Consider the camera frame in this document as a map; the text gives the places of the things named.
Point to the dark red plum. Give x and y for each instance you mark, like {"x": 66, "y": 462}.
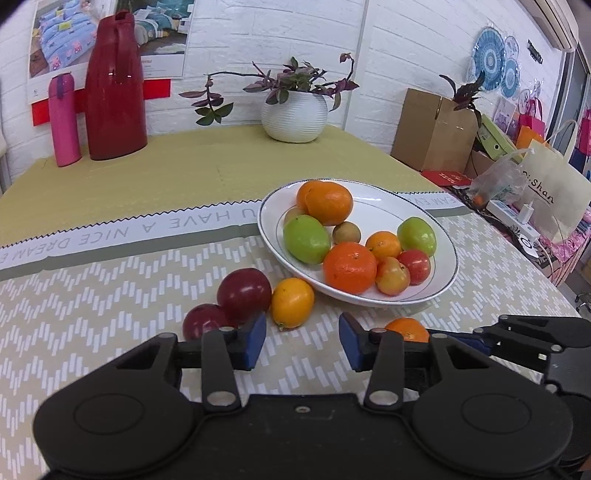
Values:
{"x": 203, "y": 321}
{"x": 244, "y": 295}

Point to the small yellow-orange citrus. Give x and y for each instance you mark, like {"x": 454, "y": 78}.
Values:
{"x": 292, "y": 302}
{"x": 385, "y": 244}

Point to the purple trailing plant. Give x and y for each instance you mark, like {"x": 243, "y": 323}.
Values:
{"x": 295, "y": 78}

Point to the dark purple plant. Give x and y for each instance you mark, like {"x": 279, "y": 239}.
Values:
{"x": 466, "y": 94}

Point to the wall poster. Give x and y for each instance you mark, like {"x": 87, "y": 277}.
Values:
{"x": 64, "y": 37}

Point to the pink paper bag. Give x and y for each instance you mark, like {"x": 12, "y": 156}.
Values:
{"x": 531, "y": 113}

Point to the small pale wall plate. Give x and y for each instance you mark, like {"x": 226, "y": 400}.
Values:
{"x": 510, "y": 47}

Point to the red packet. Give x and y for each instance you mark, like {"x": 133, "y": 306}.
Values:
{"x": 445, "y": 177}

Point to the orange paper bag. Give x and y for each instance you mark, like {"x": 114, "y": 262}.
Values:
{"x": 531, "y": 136}

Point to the white charger plug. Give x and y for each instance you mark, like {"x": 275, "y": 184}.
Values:
{"x": 527, "y": 212}

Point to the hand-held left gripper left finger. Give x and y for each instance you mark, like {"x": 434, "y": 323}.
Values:
{"x": 253, "y": 344}

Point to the white plate with blue rim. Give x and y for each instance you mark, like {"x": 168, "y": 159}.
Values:
{"x": 360, "y": 240}

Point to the medium blue patterned wall plate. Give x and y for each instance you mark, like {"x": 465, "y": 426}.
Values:
{"x": 510, "y": 77}

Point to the cardboard box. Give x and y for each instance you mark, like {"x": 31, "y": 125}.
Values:
{"x": 429, "y": 129}

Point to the red and yellow apple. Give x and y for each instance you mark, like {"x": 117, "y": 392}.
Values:
{"x": 391, "y": 277}

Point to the deep orange tangerine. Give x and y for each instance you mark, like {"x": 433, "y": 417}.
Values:
{"x": 406, "y": 328}

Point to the green mango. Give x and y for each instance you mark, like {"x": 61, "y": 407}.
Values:
{"x": 417, "y": 236}
{"x": 305, "y": 240}

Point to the white power strip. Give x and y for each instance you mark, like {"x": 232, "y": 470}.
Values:
{"x": 508, "y": 214}

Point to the white ribbed flower pot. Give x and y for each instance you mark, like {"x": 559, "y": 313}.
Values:
{"x": 294, "y": 115}

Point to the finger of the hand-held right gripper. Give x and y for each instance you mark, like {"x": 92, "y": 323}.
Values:
{"x": 521, "y": 337}

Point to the clear plastic bag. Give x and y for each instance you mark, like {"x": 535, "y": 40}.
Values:
{"x": 496, "y": 177}

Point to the cream tote bag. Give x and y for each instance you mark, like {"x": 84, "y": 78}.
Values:
{"x": 554, "y": 184}

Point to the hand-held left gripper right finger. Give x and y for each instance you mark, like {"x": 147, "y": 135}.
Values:
{"x": 352, "y": 344}

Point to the large yellow-orange orange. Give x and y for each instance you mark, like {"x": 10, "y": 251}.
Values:
{"x": 328, "y": 203}
{"x": 304, "y": 191}

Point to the pink bottle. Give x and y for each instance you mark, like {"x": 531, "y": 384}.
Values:
{"x": 64, "y": 120}

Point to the brown kiwi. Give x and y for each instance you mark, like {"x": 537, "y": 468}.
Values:
{"x": 346, "y": 233}

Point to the large blue patterned wall plate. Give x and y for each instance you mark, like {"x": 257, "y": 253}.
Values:
{"x": 489, "y": 57}

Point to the large deep orange orange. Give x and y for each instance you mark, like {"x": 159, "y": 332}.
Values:
{"x": 349, "y": 267}

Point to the red thermos jug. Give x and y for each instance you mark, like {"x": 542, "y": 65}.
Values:
{"x": 115, "y": 92}

